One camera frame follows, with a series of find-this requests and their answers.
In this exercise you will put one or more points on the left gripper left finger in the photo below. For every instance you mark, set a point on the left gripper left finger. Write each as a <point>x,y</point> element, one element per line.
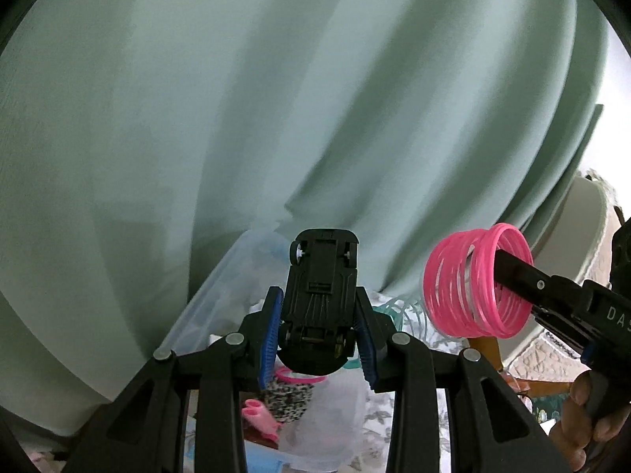
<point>143,430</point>

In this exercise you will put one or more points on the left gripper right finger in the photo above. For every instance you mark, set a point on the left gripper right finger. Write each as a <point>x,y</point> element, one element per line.
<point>490,430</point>

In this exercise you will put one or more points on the pink hair roller clip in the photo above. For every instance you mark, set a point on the pink hair roller clip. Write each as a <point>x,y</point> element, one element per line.
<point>256,414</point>

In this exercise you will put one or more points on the pink bangle stack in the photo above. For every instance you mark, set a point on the pink bangle stack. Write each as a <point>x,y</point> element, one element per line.
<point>461,296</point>

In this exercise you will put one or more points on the leopard print scrunchie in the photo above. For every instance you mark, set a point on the leopard print scrunchie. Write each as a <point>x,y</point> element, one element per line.
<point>287,402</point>

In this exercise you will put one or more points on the pink round mirror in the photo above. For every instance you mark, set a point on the pink round mirror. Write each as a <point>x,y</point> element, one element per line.
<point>286,375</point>

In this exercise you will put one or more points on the black small clip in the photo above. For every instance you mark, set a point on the black small clip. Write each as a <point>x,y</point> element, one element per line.
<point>316,336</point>

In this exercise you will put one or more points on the person's right hand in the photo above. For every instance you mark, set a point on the person's right hand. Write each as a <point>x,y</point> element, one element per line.
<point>576,429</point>

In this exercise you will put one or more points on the quilted beige cover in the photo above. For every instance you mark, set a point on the quilted beige cover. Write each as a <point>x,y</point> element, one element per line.
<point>557,349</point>

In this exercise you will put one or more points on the white bed headboard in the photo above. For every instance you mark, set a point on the white bed headboard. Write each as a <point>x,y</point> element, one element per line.
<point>567,246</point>

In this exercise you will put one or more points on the teal bangle stack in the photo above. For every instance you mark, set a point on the teal bangle stack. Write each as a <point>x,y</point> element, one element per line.
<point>408,316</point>

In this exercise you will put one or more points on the clear plastic storage bin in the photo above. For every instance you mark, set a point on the clear plastic storage bin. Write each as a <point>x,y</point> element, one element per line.
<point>328,433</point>

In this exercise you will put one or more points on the green curtain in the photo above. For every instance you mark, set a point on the green curtain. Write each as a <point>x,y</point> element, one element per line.
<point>140,138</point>

